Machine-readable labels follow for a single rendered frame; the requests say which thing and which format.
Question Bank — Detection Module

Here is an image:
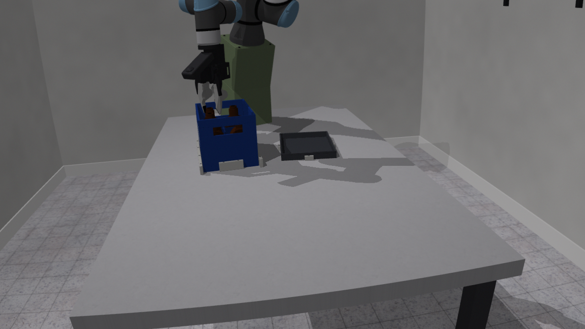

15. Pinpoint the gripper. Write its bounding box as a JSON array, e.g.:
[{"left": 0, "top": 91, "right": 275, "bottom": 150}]
[{"left": 195, "top": 44, "right": 230, "bottom": 115}]

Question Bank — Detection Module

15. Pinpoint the blue crate with dividers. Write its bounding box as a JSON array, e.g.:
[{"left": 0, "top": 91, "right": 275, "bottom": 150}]
[{"left": 195, "top": 99, "right": 259, "bottom": 172}]

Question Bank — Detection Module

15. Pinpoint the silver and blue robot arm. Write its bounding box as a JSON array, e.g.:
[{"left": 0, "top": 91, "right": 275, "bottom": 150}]
[{"left": 179, "top": 0, "right": 299, "bottom": 80}]

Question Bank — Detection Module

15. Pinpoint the brown bottle with blue label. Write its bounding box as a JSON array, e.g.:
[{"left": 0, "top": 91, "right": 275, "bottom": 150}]
[{"left": 230, "top": 125, "right": 243, "bottom": 133}]

